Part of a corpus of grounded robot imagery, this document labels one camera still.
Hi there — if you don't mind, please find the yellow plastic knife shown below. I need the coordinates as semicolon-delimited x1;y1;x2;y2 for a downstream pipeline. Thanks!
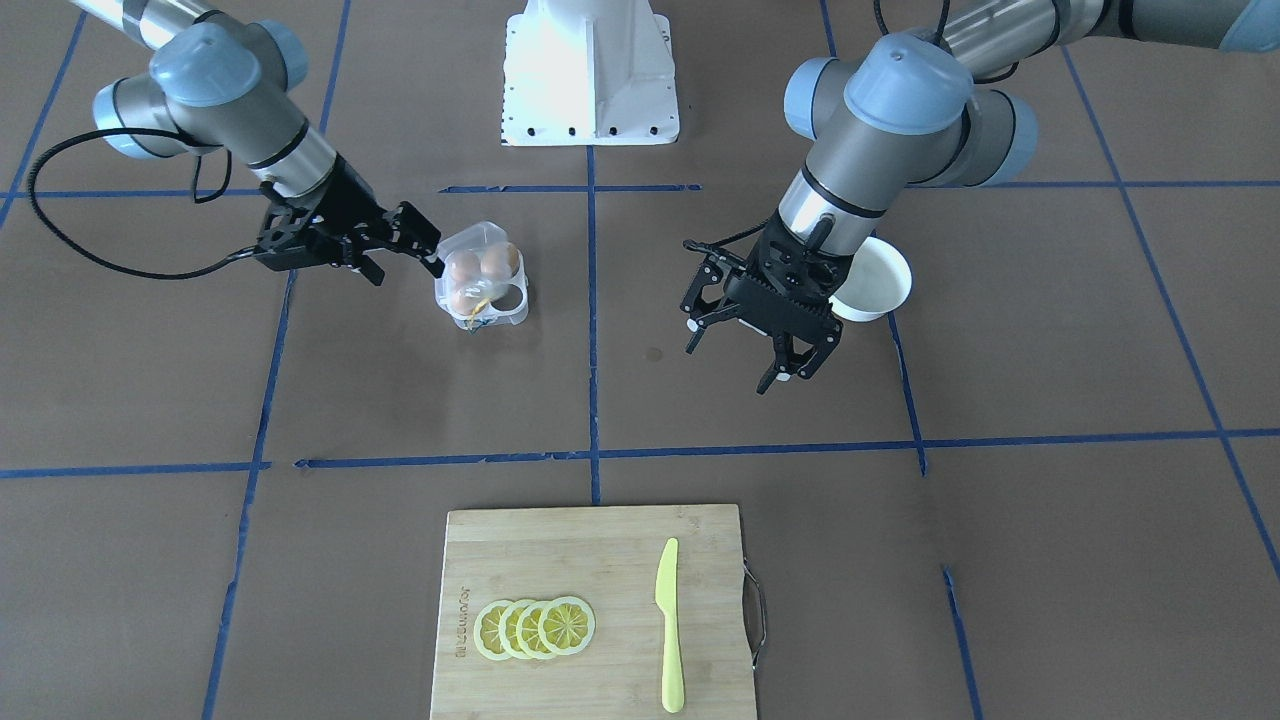
654;537;686;714

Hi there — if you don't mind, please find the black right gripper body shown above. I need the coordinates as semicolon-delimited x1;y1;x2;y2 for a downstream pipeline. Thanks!
253;158;442;272

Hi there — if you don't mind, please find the clear plastic egg box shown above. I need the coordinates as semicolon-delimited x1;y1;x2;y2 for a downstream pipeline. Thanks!
435;222;529;334

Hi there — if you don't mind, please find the brown egg in box front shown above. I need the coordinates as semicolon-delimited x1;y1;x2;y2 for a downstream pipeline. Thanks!
448;284;492;316

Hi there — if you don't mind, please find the white bowl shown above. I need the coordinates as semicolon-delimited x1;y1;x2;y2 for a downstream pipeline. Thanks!
829;236;913;323

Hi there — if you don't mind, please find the brown egg in box rear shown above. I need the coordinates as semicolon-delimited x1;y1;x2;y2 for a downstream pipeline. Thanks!
445;250;484;286

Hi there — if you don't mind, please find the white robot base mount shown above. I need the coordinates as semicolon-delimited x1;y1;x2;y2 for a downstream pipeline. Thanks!
500;1;681;147

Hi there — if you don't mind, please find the bamboo cutting board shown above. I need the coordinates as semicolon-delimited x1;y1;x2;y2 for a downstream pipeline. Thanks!
429;503;758;719

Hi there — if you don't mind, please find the brown egg from bowl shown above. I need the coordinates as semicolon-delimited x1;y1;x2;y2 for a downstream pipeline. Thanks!
480;242;521;282

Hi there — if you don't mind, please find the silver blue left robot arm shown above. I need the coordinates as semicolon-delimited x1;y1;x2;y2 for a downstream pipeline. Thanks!
682;1;1279;393

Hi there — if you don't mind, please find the brown egg in box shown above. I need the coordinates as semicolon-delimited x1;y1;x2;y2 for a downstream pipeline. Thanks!
448;284;492;316
445;250;484;286

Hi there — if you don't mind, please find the yellow green rubber band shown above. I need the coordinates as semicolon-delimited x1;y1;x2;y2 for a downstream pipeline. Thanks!
453;288;492;333

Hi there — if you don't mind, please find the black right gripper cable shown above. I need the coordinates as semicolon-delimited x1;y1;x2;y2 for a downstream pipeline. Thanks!
28;128;262;281

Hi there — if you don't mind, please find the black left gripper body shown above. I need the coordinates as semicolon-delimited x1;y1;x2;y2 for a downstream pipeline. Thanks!
723;215;844;352

